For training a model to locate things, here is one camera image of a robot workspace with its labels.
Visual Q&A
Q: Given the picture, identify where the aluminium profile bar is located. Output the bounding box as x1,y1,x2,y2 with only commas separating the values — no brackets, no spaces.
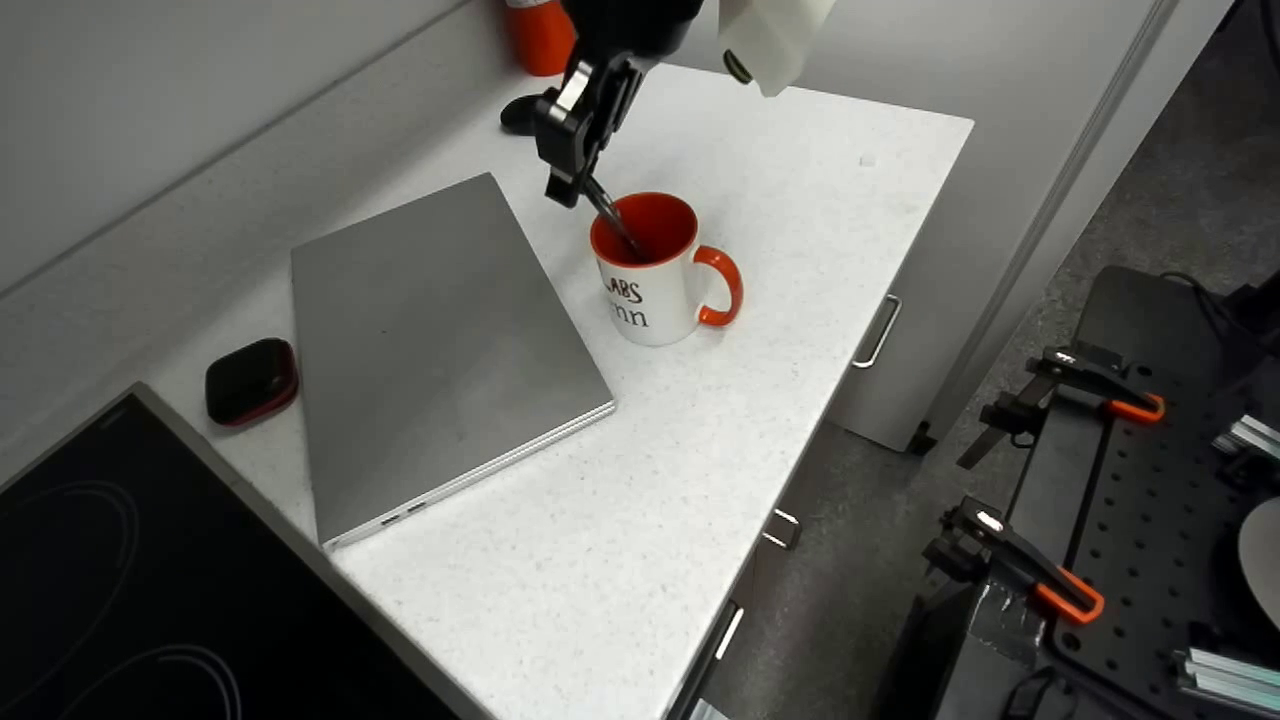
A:
1175,644,1280,720
1207,406,1280,468

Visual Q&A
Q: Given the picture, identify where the white mug orange handle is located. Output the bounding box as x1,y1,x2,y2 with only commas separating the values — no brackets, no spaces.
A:
585,187,748,352

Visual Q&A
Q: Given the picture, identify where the black orange bar clamp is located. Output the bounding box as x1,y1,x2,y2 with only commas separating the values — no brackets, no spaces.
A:
925,493,1110,631
952,342,1172,472

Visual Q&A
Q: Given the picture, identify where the black perforated mounting table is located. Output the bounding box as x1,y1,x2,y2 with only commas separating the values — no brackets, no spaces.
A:
917,264,1280,720

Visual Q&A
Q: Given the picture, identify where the silver cabinet door handle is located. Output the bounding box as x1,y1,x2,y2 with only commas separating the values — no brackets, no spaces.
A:
846,293,907,376

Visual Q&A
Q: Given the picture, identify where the grey round disc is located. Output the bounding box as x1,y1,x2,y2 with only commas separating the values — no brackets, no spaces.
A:
1233,493,1280,631

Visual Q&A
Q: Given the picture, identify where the black oval case red trim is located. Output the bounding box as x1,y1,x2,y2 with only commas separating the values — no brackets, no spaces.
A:
204,336,304,432

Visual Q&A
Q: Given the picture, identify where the silver closed laptop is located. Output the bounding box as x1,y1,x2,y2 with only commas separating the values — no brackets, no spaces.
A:
288,169,621,556

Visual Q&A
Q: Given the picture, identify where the short silver drawer handle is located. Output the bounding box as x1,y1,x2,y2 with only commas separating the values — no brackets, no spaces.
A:
759,503,803,556

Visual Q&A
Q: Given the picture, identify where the black induction cooktop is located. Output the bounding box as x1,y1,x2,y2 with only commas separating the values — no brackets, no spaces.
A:
0,384,462,720

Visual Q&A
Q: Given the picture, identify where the orange cylindrical container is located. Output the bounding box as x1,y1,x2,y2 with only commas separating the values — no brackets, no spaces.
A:
501,0,578,80

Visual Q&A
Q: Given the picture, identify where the long silver drawer handle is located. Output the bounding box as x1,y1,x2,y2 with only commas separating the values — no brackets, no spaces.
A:
707,605,748,668

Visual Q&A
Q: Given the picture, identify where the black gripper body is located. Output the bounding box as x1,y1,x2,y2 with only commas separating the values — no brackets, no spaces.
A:
560,0,707,70

